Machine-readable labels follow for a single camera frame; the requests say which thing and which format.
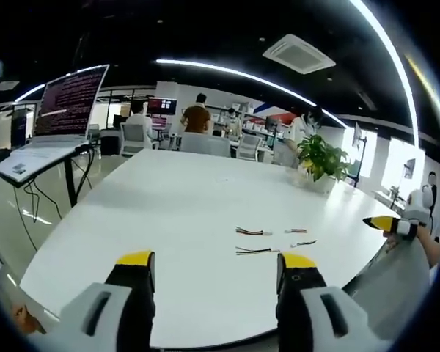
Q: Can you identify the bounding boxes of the long ceiling light strip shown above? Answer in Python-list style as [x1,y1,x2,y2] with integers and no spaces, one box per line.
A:
[155,58,345,128]

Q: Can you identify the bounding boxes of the ceiling air conditioner unit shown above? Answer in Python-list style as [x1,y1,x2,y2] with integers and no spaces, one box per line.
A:
[262,33,337,75]

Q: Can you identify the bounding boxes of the black laptop cable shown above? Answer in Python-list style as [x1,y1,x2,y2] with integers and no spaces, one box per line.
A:
[13,144,96,254]

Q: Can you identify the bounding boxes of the white laptop stand black legs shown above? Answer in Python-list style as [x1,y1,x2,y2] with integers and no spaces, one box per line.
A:
[0,144,96,209]

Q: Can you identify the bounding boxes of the green potted plant white pot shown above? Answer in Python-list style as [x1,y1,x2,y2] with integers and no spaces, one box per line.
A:
[296,133,353,194]

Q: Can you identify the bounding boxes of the long JST connector wire lead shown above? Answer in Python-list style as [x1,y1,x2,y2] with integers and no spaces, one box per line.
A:
[235,246,281,257]
[235,226,274,237]

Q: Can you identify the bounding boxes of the curved ceiling light strip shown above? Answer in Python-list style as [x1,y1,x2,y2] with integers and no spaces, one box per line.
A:
[350,0,423,148]

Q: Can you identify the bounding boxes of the red screen monitor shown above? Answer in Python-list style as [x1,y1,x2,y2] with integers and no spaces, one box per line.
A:
[147,96,178,115]

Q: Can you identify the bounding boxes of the open white laptop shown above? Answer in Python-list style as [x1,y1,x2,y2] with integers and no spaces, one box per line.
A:
[0,64,111,184]

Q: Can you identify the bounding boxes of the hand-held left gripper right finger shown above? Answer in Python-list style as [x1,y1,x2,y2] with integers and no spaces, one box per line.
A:
[276,252,394,352]

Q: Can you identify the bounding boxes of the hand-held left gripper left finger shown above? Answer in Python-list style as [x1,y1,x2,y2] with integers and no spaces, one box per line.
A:
[34,250,157,352]

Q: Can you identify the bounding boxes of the dark standing display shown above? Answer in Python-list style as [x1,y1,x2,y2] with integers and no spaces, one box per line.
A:
[10,103,37,148]

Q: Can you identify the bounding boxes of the grey office chair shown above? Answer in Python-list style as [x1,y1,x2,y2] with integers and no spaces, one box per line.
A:
[237,133,263,161]
[180,133,232,158]
[119,122,150,156]

